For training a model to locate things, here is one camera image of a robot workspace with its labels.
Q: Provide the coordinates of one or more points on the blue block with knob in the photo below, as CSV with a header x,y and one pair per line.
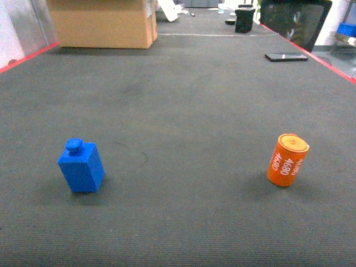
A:
x,y
81,166

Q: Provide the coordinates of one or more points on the orange cylinder cap 4680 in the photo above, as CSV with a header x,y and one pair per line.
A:
x,y
287,159

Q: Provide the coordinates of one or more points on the blue bin on far shelf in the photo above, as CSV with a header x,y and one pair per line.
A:
x,y
347,29

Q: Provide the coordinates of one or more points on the large cardboard box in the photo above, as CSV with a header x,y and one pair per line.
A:
x,y
104,24

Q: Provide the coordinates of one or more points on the black smartphone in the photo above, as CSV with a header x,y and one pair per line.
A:
x,y
285,57

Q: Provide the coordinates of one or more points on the white tilted board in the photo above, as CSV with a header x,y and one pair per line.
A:
x,y
168,8

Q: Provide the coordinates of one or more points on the black box stack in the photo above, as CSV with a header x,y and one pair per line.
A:
x,y
244,18

